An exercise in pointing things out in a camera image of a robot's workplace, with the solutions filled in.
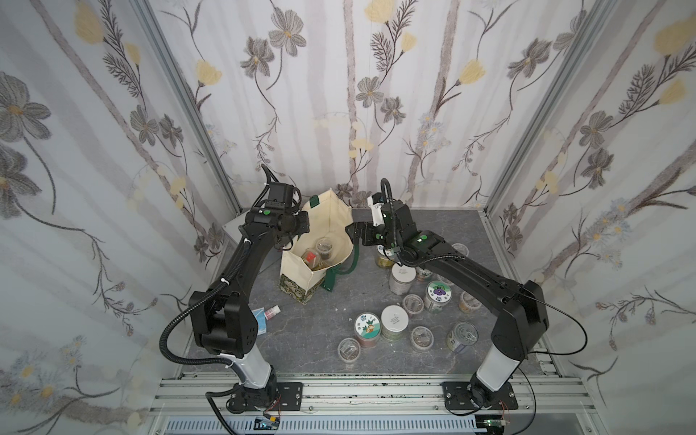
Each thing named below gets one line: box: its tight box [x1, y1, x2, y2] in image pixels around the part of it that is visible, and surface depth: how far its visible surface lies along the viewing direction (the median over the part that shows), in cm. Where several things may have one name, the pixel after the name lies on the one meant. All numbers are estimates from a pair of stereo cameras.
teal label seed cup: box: [402, 293, 425, 319], surface depth 88 cm
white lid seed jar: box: [380, 304, 410, 342], surface depth 82 cm
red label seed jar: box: [355, 311, 383, 348], surface depth 80 cm
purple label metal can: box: [445, 322, 480, 354], surface depth 80 cm
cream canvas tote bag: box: [280, 188, 359, 306], surface depth 96 cm
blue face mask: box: [251, 307, 268, 336], surface depth 90 cm
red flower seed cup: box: [300, 247, 321, 271], surface depth 99 cm
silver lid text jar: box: [388, 261, 417, 296], surface depth 92 cm
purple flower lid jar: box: [424, 280, 453, 313], surface depth 88 cm
